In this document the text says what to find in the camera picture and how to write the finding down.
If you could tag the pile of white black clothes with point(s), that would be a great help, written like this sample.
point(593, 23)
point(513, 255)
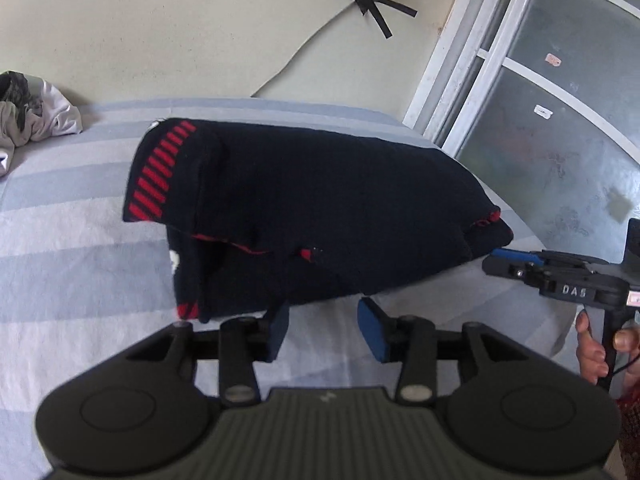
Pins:
point(47, 110)

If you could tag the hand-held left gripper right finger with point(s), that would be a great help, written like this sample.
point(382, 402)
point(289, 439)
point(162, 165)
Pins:
point(372, 330)

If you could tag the blue and white striped bedsheet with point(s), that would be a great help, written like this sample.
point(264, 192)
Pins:
point(75, 260)

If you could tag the white sticker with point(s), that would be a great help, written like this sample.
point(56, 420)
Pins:
point(542, 111)

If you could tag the white framed frosted glass door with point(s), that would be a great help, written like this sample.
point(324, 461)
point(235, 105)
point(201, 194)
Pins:
point(560, 125)

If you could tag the pink sticker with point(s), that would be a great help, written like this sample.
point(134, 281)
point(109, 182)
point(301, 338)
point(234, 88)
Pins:
point(552, 59)

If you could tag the person's right hand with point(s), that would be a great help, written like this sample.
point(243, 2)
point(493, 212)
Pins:
point(590, 355)

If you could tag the person's red patterned clothing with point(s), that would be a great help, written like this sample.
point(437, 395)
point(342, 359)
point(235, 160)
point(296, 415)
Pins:
point(631, 440)

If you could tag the navy sweater with red stripes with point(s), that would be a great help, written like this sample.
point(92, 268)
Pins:
point(310, 210)

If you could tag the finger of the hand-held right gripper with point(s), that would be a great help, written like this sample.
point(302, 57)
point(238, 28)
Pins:
point(507, 267)
point(520, 255)

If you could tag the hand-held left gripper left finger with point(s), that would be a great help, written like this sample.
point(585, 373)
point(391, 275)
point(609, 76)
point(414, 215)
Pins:
point(277, 332)

